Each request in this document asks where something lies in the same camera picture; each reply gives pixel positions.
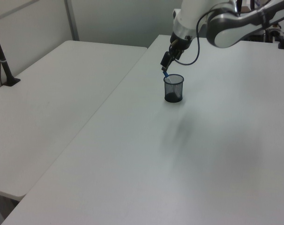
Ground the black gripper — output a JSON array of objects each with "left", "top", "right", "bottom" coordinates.
[{"left": 160, "top": 31, "right": 192, "bottom": 72}]

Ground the white marker with blue cap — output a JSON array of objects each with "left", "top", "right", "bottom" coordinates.
[{"left": 163, "top": 70, "right": 181, "bottom": 98}]

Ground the black mesh pen cup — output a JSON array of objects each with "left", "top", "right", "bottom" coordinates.
[{"left": 163, "top": 74, "right": 185, "bottom": 103}]

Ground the white side table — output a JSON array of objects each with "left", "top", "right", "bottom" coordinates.
[{"left": 0, "top": 40, "right": 149, "bottom": 198}]

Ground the black pole with white band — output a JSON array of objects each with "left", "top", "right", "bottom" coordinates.
[{"left": 0, "top": 20, "right": 21, "bottom": 87}]

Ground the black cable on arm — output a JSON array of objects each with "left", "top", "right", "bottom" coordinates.
[{"left": 172, "top": 3, "right": 229, "bottom": 66}]

